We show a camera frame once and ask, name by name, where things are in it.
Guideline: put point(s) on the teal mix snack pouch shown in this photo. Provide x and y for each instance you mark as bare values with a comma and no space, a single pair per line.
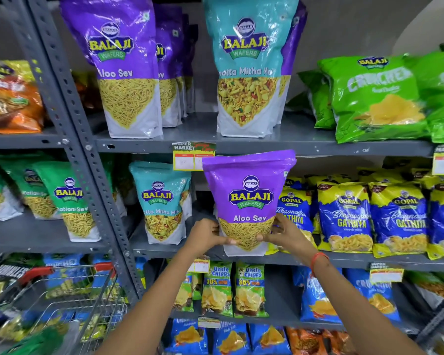
161,203
246,66

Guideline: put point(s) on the small blue chips packet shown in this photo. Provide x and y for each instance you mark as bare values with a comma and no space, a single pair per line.
231,340
270,340
188,338

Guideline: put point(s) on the row of blue yellow packets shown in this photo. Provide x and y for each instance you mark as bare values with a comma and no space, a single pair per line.
373,218

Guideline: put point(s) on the grey metal shelf rack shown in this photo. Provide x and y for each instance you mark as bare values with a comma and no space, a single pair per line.
299,138
26,232

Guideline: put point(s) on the white green snack packet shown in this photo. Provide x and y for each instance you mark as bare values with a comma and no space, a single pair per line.
431,288

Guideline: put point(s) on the bright green chips packet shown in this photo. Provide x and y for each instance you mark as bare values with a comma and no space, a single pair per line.
377,99
442,96
318,99

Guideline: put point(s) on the green blue chips packet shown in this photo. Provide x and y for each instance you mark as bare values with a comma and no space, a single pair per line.
251,290
217,290
185,293

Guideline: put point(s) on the orange brown snack packet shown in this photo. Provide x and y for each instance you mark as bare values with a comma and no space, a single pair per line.
306,342
338,343

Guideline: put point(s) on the person's right forearm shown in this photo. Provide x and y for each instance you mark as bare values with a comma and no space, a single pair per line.
355,310

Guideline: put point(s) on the purple snack pouch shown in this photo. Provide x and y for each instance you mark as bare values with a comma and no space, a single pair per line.
122,66
169,70
248,195
290,55

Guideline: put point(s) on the person's left forearm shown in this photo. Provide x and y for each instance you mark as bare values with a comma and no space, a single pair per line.
151,306

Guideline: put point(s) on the metal shopping cart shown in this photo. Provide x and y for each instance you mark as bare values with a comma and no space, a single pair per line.
70,303

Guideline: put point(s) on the black snack packet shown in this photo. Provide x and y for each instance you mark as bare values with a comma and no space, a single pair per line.
7,277

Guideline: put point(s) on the person's right thumb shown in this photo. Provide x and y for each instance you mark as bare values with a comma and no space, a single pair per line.
265,238

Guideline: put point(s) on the person's right hand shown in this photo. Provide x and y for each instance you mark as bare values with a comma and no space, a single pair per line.
288,238

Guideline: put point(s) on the person's left hand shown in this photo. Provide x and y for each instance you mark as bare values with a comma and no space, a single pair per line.
201,238

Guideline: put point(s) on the person's left thumb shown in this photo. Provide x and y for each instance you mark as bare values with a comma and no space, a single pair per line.
225,241

